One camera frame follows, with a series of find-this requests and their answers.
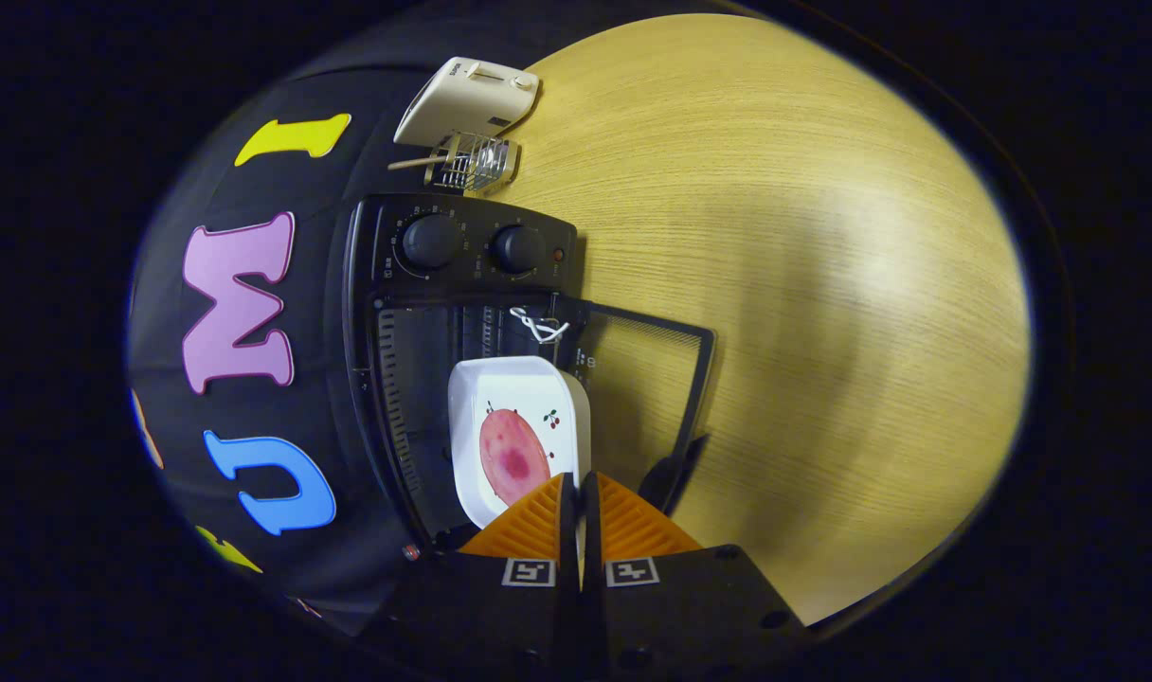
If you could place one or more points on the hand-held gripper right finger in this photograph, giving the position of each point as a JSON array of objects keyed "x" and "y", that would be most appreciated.
[{"x": 690, "y": 616}]

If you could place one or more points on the white square dish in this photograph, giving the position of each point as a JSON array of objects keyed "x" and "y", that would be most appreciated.
[{"x": 529, "y": 388}]

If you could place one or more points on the black toaster oven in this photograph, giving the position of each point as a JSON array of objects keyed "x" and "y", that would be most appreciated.
[{"x": 443, "y": 284}]

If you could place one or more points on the white bread toaster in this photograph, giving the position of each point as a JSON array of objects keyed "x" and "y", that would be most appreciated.
[{"x": 462, "y": 99}]

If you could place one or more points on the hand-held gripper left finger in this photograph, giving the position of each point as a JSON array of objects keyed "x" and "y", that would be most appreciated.
[{"x": 500, "y": 616}]

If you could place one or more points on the wooden stick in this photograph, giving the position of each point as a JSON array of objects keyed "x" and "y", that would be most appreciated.
[{"x": 410, "y": 162}]

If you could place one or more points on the pink meat slice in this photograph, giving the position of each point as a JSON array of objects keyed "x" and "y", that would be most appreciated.
[{"x": 512, "y": 457}]

